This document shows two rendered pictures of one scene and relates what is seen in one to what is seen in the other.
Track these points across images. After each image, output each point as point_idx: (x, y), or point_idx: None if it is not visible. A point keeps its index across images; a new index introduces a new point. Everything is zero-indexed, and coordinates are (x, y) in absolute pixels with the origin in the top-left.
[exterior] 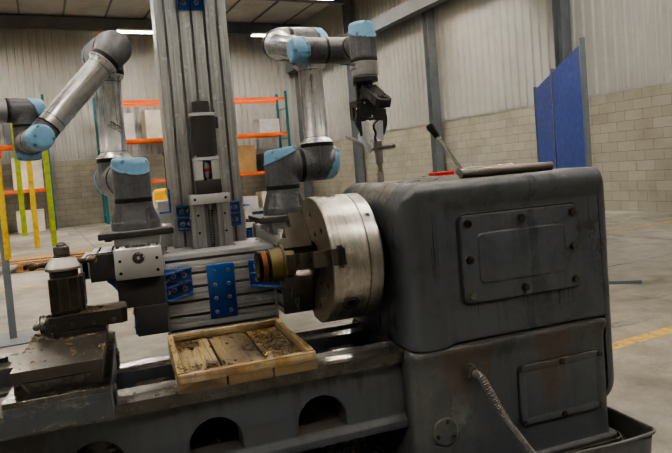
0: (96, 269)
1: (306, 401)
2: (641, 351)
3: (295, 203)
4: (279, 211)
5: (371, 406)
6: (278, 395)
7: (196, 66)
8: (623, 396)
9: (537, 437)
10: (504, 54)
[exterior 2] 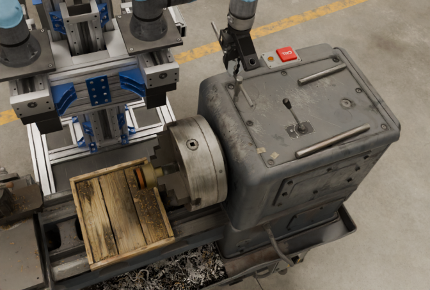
0: None
1: (166, 246)
2: (392, 4)
3: (159, 31)
4: (144, 38)
5: (203, 237)
6: None
7: None
8: (363, 57)
9: (293, 228)
10: None
